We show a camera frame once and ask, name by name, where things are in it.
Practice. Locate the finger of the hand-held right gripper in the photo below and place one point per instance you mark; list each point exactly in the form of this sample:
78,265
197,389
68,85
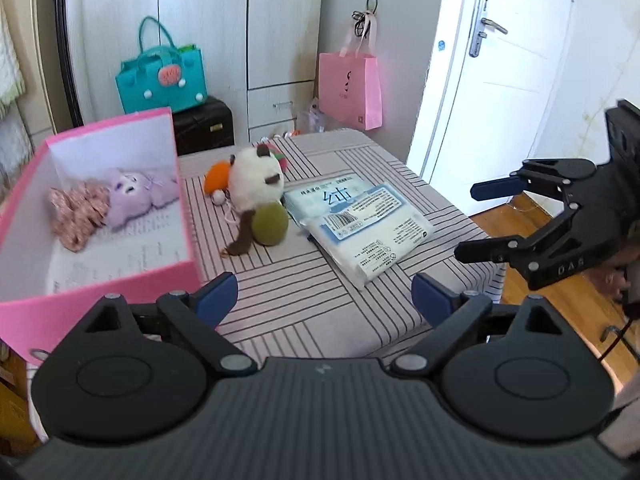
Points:
500,187
500,250

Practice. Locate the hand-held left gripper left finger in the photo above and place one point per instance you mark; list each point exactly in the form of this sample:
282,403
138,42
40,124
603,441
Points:
217,300

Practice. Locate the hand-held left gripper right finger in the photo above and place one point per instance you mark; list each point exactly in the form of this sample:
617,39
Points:
431,301

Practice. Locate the pink cardboard box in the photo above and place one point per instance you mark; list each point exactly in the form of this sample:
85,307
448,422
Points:
100,295

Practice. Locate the white brown panda plush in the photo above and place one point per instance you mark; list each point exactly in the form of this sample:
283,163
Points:
255,180

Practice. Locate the person's right hand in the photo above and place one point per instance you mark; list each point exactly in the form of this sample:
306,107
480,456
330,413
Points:
616,280

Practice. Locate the white barcode tissue packet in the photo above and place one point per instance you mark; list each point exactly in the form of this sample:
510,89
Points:
372,245

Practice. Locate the green plush ball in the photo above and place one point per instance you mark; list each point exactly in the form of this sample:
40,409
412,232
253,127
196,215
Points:
272,225

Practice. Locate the striped tablecloth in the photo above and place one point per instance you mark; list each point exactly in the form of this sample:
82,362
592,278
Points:
310,285

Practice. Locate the small white pompom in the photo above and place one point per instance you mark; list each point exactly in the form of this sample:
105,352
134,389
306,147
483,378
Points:
218,199

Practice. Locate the orange carrot plush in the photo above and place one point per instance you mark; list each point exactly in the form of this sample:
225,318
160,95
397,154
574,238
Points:
217,175

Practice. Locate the white door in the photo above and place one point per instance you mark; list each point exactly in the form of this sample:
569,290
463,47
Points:
500,60

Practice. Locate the purple plush toy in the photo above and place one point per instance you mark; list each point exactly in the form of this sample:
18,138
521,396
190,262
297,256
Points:
131,195

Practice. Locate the blue printed tissue packet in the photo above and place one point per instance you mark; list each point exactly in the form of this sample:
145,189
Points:
330,197

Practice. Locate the multicoloured plush ball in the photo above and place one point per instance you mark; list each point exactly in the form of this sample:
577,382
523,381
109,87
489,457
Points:
280,157

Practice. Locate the pink floral cloth doll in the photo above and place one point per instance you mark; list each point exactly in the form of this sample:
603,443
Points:
77,215

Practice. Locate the black suitcase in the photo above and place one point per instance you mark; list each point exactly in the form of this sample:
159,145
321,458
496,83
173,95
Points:
205,127

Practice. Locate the pink paper bag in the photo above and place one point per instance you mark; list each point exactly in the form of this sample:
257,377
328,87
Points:
350,90

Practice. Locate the clear plastic bag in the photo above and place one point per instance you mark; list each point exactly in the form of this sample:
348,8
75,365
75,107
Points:
312,117

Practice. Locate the teal felt handbag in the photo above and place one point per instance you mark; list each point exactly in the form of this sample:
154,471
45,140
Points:
160,77

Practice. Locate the white wardrobe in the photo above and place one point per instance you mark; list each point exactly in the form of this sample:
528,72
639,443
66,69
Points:
210,20

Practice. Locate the white fleece pajama jacket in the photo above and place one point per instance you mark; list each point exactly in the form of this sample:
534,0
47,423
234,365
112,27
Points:
7,75

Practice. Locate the black standing frame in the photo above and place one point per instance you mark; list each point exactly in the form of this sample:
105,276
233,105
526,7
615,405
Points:
67,50

